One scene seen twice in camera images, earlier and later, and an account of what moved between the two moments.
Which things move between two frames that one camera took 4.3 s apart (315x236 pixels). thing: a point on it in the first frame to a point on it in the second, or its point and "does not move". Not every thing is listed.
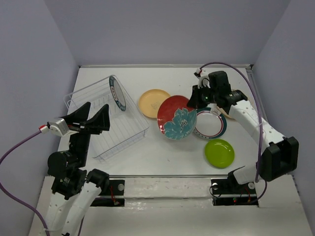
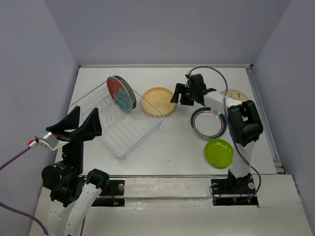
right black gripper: (197, 96) to (186, 93)
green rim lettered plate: (117, 93) to (133, 97)
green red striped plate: (210, 124) does not move
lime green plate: (219, 153) does not move
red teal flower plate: (176, 120) to (119, 94)
